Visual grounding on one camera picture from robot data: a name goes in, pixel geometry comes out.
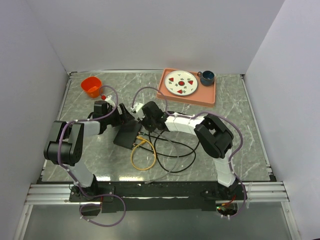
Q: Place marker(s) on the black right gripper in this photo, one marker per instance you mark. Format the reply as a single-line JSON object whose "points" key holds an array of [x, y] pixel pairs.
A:
{"points": [[143, 122]]}

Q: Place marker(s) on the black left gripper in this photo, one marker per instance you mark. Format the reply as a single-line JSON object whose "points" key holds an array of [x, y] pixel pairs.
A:
{"points": [[124, 117]]}

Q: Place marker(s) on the black network switch box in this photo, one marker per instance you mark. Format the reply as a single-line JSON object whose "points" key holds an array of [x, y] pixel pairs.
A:
{"points": [[127, 134]]}

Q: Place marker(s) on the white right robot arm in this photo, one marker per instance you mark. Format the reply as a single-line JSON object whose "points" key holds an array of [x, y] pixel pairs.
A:
{"points": [[213, 135]]}

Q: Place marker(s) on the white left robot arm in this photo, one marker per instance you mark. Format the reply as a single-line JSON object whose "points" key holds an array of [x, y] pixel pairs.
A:
{"points": [[64, 145]]}

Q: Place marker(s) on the white strawberry pattern plate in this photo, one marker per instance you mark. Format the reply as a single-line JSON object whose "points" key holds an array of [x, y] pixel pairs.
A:
{"points": [[181, 83]]}

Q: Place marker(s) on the salmon pink tray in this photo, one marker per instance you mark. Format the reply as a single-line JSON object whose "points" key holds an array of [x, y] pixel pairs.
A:
{"points": [[204, 96]]}

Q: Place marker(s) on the orange plastic cup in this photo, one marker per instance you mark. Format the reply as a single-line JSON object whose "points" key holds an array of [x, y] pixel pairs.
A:
{"points": [[91, 86]]}

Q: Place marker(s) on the dark blue mug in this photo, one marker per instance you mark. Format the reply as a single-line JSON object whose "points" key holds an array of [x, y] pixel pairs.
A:
{"points": [[207, 78]]}

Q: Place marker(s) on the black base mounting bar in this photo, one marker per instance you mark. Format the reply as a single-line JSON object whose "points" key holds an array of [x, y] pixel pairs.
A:
{"points": [[115, 196]]}

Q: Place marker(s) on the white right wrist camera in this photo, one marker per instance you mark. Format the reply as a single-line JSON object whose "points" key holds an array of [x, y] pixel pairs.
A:
{"points": [[137, 109]]}

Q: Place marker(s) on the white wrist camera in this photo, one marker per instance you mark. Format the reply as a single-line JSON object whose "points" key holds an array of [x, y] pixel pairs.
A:
{"points": [[109, 99], [137, 109]]}

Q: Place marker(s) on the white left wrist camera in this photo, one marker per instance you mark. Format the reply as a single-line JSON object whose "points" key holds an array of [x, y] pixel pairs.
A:
{"points": [[109, 99]]}

